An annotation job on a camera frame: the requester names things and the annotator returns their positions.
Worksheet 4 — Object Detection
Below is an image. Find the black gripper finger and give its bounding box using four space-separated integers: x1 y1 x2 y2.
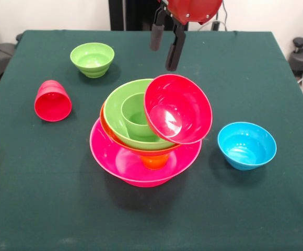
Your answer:
165 22 187 72
149 6 167 52

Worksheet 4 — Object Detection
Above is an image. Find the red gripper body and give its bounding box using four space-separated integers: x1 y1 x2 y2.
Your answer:
158 0 223 26

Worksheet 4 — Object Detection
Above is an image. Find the small red bowl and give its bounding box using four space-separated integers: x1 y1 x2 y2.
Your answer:
143 74 213 145

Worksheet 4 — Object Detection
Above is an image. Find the green cup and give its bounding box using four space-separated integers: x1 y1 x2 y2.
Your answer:
121 93 160 142

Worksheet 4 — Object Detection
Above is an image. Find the large green bowl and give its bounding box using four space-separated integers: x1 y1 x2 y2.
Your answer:
103 78 178 151

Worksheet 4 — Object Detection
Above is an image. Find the large orange bowl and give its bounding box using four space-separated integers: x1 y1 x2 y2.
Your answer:
100 98 183 157

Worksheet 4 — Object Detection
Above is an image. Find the orange cup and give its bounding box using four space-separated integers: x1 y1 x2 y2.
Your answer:
140 153 170 170

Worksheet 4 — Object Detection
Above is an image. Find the red cup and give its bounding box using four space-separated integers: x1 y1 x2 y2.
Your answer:
34 79 73 122

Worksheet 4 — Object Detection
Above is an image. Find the large pink bowl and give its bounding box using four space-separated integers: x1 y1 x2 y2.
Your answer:
89 117 203 188

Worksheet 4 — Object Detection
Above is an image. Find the small green bowl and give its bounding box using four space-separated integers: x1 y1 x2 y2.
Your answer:
69 42 115 78

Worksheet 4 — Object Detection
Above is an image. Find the small blue bowl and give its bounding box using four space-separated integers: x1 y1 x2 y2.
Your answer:
217 122 277 171

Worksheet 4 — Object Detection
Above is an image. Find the black office chair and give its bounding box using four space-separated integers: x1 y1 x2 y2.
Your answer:
0 18 24 84

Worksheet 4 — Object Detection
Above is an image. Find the dark green tablecloth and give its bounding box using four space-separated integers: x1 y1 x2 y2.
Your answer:
0 29 303 251

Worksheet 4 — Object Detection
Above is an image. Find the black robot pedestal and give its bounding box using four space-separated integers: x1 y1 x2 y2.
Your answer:
109 0 191 31

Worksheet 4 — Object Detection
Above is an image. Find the black wall cable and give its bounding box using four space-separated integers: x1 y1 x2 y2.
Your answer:
221 2 229 23

